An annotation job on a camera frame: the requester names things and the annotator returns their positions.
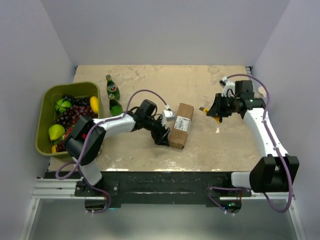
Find dark black grape bunch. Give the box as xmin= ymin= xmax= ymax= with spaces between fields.
xmin=62 ymin=94 xmax=90 ymax=107

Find green glass bottle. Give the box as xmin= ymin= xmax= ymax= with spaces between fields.
xmin=108 ymin=93 xmax=123 ymax=117
xmin=105 ymin=74 xmax=121 ymax=100

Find brown cardboard express box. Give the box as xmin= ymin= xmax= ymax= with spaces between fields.
xmin=169 ymin=103 xmax=194 ymax=150

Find beige cup bottle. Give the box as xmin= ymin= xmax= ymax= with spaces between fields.
xmin=257 ymin=86 xmax=267 ymax=98

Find yellow green pear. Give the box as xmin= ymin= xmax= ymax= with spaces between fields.
xmin=48 ymin=124 xmax=66 ymax=141

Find yellow lemon fruit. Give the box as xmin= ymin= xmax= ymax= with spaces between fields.
xmin=89 ymin=96 xmax=99 ymax=114

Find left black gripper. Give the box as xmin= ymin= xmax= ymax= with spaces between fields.
xmin=143 ymin=115 xmax=170 ymax=146

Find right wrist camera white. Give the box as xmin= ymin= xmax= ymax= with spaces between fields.
xmin=219 ymin=76 xmax=235 ymax=97

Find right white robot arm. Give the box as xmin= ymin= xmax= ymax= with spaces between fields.
xmin=205 ymin=77 xmax=300 ymax=197

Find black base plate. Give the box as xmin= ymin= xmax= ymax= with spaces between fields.
xmin=44 ymin=170 xmax=252 ymax=211

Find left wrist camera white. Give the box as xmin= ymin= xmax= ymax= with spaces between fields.
xmin=161 ymin=109 xmax=176 ymax=126

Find yellow utility knife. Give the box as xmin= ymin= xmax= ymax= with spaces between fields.
xmin=199 ymin=107 xmax=223 ymax=124

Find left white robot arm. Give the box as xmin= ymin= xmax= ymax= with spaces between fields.
xmin=64 ymin=99 xmax=176 ymax=196

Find red dragon fruit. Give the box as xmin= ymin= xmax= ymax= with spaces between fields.
xmin=62 ymin=126 xmax=74 ymax=140

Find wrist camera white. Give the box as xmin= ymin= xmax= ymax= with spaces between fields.
xmin=219 ymin=76 xmax=235 ymax=97
xmin=161 ymin=109 xmax=176 ymax=126

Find red purple grape bunch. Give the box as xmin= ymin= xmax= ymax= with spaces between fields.
xmin=54 ymin=106 xmax=98 ymax=130

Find olive green plastic bin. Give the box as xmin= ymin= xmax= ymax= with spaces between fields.
xmin=35 ymin=81 xmax=103 ymax=159

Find lower dark red grapes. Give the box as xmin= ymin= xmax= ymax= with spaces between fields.
xmin=55 ymin=140 xmax=66 ymax=153

